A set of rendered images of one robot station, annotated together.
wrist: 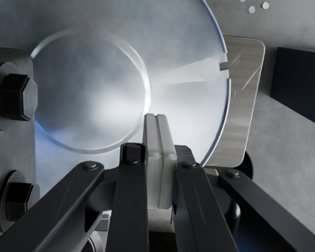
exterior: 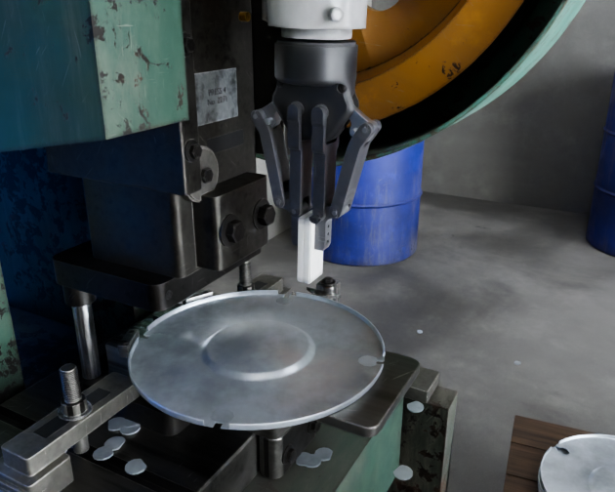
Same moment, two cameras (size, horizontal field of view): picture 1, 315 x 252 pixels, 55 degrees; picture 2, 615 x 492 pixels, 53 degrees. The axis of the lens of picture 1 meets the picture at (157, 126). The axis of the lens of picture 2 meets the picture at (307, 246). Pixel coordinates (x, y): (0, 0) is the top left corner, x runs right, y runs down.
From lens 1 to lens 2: 0.65 m
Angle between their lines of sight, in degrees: 86
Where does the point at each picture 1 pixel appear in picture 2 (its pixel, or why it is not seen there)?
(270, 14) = not seen: outside the picture
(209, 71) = (366, 361)
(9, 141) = (248, 223)
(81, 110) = (247, 348)
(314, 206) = not seen: outside the picture
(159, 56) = (329, 346)
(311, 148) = not seen: outside the picture
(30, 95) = (271, 214)
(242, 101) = (390, 385)
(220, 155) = (354, 414)
